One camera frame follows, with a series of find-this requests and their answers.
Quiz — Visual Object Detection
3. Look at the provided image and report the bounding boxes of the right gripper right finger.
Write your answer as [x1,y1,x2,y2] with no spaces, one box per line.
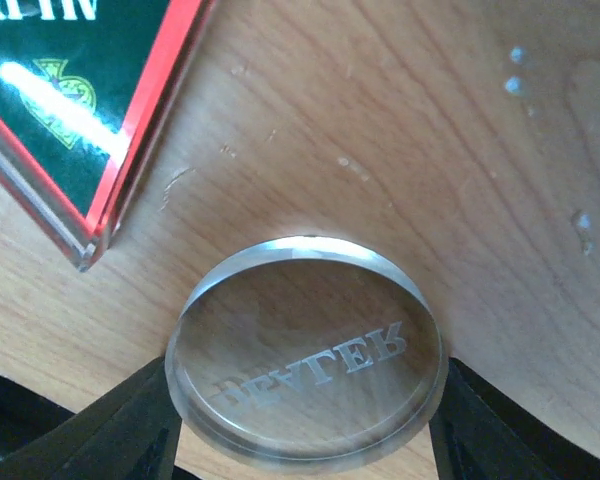
[429,359,600,479]

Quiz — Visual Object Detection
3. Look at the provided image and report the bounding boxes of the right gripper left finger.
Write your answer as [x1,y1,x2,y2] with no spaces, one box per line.
[0,357,182,479]

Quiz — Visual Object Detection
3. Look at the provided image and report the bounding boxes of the clear round dealer button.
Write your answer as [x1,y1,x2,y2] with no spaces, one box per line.
[164,236,448,474]

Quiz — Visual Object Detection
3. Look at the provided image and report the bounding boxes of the red black triangular button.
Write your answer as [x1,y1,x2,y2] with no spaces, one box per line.
[0,1,214,271]

